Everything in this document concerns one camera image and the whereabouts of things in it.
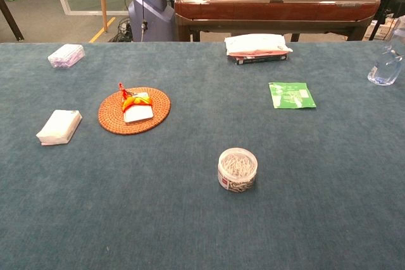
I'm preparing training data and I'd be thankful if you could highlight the white tissue pack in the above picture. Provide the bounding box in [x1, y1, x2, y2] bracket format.
[35, 109, 84, 147]

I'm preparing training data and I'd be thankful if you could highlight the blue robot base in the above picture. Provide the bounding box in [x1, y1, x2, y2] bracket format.
[127, 0, 177, 42]

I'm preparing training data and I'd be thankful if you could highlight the white wet wipes pack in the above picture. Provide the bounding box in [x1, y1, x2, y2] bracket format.
[224, 34, 294, 57]

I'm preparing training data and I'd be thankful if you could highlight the round clear paper clip tub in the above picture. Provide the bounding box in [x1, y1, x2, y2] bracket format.
[217, 147, 258, 193]

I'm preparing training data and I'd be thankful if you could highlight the white card with orange ribbon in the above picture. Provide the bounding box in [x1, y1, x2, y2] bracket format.
[118, 82, 155, 124]

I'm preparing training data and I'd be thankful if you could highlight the green foil packet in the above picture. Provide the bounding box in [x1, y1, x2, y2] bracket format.
[268, 82, 317, 109]

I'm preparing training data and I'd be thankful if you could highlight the brown woven round coaster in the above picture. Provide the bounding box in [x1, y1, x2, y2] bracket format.
[97, 87, 171, 135]

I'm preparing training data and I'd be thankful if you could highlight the brown mahjong table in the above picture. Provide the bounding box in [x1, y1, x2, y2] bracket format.
[174, 0, 381, 42]

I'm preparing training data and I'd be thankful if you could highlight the clear box of purple items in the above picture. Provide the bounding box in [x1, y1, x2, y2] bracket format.
[47, 44, 85, 69]

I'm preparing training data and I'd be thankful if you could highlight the clear plastic water bottle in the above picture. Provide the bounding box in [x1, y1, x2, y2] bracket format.
[367, 15, 405, 87]

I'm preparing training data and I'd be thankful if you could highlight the white plastic crate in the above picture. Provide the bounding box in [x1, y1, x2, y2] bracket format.
[363, 18, 399, 42]

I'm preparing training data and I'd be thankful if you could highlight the black tripod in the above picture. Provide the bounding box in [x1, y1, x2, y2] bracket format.
[368, 0, 405, 42]

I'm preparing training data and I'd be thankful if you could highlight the black slanted leg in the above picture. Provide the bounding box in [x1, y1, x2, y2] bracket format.
[0, 0, 25, 42]

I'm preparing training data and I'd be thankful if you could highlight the floor cable bundle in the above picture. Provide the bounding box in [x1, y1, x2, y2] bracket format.
[109, 16, 134, 42]

